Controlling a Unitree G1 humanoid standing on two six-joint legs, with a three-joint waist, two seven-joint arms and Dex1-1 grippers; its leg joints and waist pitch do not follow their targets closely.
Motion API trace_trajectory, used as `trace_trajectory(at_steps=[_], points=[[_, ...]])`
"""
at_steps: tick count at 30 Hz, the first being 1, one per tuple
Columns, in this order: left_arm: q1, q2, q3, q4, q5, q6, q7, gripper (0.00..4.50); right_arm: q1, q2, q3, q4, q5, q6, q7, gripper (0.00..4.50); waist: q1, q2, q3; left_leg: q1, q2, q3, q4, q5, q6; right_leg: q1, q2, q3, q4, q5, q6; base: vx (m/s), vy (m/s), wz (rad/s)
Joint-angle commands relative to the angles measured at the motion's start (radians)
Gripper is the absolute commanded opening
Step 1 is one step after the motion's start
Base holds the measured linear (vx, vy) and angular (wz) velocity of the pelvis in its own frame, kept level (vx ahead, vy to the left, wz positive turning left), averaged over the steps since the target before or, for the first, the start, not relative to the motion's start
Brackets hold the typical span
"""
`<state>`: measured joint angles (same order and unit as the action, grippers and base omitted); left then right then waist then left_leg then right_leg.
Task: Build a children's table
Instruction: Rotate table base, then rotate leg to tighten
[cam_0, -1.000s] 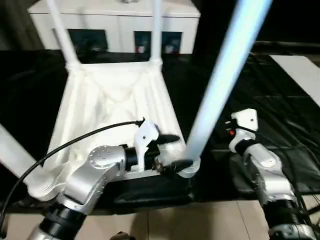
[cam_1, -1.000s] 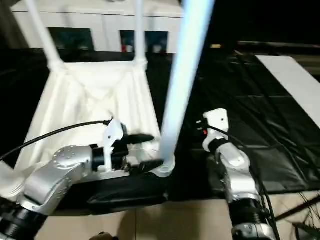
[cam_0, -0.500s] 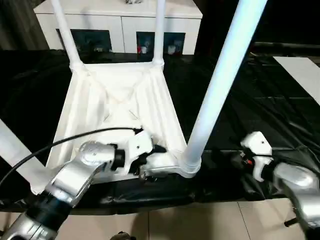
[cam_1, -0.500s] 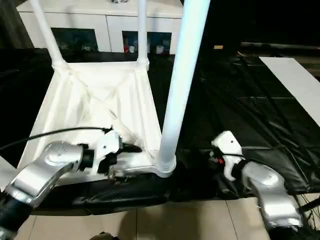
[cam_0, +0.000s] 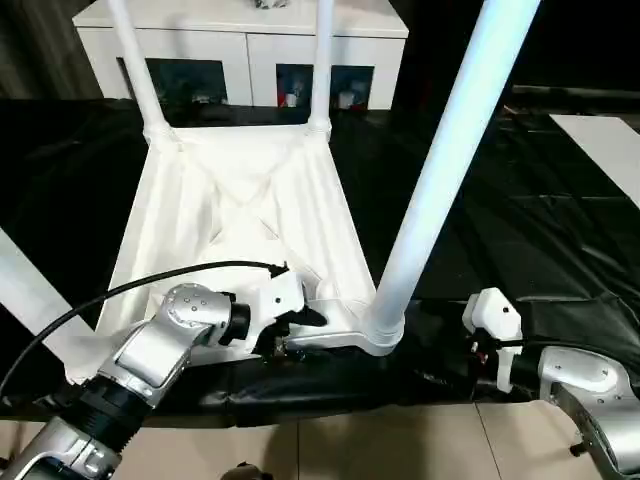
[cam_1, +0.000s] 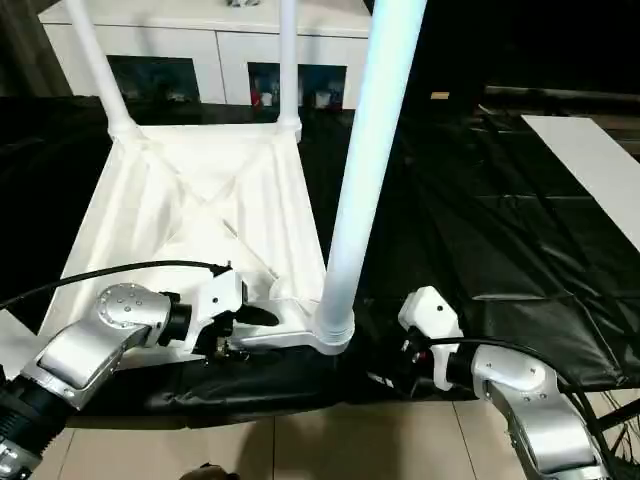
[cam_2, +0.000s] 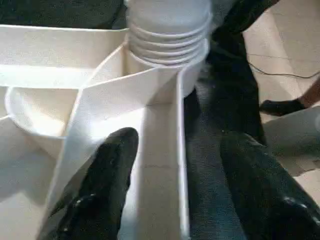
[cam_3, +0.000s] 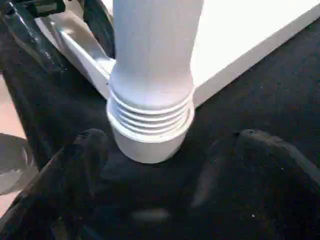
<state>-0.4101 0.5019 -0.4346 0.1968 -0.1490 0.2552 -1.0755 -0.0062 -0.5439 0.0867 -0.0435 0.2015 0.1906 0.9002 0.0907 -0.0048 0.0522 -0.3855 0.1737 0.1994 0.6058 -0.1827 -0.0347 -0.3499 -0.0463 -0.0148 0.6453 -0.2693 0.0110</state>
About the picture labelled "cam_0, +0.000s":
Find white plastic table top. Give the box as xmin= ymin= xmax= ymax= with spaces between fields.
xmin=65 ymin=122 xmax=407 ymax=387

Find white plastic table leg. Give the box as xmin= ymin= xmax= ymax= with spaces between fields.
xmin=104 ymin=0 xmax=183 ymax=143
xmin=306 ymin=0 xmax=337 ymax=137
xmin=0 ymin=228 xmax=103 ymax=373
xmin=360 ymin=0 xmax=543 ymax=353

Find black mat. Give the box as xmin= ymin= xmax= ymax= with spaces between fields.
xmin=0 ymin=95 xmax=640 ymax=431

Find white sideboard with glass doors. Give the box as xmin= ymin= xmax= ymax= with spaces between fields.
xmin=72 ymin=0 xmax=411 ymax=111

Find black cabinet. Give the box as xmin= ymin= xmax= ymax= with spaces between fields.
xmin=390 ymin=0 xmax=640 ymax=111

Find grey curtain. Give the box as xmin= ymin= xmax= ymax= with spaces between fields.
xmin=0 ymin=0 xmax=106 ymax=101

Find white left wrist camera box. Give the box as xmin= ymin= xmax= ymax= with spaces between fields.
xmin=222 ymin=264 xmax=309 ymax=351

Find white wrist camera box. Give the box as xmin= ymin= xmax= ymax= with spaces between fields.
xmin=222 ymin=264 xmax=309 ymax=351
xmin=462 ymin=288 xmax=524 ymax=393

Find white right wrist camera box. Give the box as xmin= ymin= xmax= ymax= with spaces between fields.
xmin=462 ymin=288 xmax=524 ymax=393

